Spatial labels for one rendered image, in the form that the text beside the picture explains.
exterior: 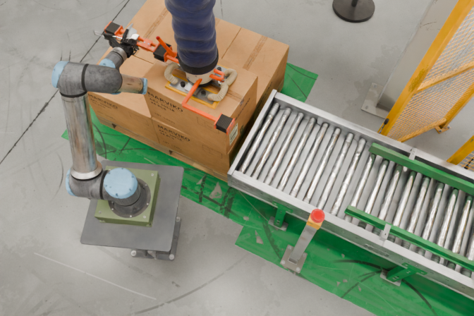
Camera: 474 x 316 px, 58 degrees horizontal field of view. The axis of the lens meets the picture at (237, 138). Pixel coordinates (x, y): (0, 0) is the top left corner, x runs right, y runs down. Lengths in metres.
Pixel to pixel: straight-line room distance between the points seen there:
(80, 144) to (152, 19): 1.66
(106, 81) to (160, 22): 1.65
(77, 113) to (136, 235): 0.82
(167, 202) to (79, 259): 1.05
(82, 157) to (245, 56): 1.55
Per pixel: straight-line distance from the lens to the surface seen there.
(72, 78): 1.89
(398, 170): 2.93
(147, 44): 2.63
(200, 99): 2.50
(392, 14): 4.46
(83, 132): 2.05
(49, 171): 3.65
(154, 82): 2.63
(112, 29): 2.74
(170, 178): 2.54
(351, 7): 4.37
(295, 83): 3.76
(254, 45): 3.28
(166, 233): 2.44
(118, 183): 2.17
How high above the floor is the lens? 3.08
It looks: 63 degrees down
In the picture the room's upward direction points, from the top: straight up
